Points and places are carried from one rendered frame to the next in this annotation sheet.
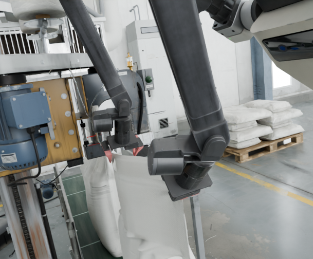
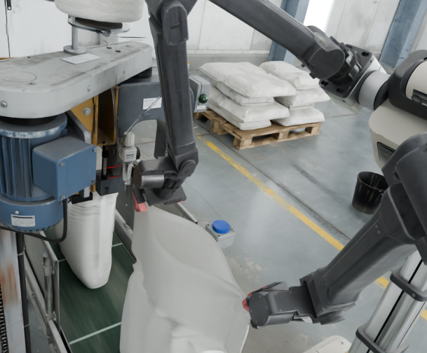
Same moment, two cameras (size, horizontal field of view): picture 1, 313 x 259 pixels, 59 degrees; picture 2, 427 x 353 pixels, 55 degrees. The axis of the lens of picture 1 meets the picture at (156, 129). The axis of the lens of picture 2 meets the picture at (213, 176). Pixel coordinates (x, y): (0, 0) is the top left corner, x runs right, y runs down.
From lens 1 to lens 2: 0.48 m
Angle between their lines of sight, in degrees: 25
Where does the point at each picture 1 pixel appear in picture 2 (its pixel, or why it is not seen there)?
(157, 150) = (276, 312)
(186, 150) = (301, 311)
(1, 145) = (15, 204)
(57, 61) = (103, 82)
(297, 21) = not seen: outside the picture
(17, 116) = (60, 185)
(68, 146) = not seen: hidden behind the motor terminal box
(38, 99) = (87, 157)
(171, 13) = (379, 267)
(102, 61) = (181, 115)
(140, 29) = not seen: outside the picture
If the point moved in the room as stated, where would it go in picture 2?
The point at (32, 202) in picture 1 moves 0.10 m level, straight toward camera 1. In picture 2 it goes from (8, 239) to (21, 261)
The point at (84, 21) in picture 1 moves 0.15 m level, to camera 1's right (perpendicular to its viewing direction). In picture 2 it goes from (179, 68) to (253, 75)
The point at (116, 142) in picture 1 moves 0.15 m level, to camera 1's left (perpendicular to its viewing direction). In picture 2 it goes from (157, 195) to (97, 194)
